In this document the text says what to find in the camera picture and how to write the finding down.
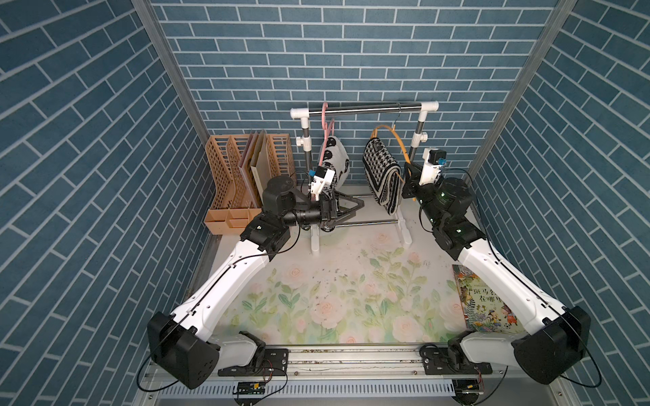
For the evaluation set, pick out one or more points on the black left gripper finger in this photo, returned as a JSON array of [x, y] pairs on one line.
[[343, 214], [347, 202]]

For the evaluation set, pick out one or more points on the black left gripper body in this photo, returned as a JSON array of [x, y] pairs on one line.
[[323, 220]]

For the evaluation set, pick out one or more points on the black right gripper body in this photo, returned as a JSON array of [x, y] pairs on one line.
[[412, 190]]

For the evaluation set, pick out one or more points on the black white houndstooth scarf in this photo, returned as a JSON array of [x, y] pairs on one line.
[[383, 175]]

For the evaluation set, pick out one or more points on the black white smiley scarf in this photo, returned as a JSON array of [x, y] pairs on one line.
[[336, 157]]

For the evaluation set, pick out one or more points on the yellow wooden hanger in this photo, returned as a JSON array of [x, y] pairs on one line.
[[392, 130]]

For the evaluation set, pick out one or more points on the pink plastic hanger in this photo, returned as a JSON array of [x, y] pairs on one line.
[[327, 130]]

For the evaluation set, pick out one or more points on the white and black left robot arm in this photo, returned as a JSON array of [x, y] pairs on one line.
[[181, 342]]

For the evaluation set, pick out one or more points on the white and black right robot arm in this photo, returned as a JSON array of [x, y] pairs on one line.
[[554, 337]]

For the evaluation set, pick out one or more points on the floral table mat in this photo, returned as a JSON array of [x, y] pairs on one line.
[[362, 286]]

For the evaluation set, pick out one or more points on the beige folder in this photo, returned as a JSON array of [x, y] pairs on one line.
[[260, 164]]

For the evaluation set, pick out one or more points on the white and steel clothes rack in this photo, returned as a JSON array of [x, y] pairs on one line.
[[423, 109]]

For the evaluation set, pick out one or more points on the purple folder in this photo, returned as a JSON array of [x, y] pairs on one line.
[[246, 172]]

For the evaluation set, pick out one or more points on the colourful floral booklet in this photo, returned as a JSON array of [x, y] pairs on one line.
[[484, 311]]

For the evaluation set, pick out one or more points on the left green circuit board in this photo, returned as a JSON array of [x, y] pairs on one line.
[[247, 389]]

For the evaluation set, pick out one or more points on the green circuit board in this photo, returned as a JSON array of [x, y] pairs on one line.
[[466, 391], [247, 389]]

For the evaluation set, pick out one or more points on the right green circuit board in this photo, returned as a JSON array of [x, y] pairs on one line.
[[466, 391]]

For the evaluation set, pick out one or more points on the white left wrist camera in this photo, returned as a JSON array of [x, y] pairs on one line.
[[321, 183]]

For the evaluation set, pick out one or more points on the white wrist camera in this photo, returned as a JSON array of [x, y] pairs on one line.
[[321, 183], [434, 160]]

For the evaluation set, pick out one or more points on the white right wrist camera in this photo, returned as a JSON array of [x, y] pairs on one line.
[[434, 160]]

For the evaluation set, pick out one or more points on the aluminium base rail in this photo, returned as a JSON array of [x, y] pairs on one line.
[[356, 375]]

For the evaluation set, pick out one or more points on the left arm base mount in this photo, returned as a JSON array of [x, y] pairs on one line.
[[263, 362]]

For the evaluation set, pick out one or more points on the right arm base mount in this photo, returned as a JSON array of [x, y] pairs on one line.
[[441, 361]]

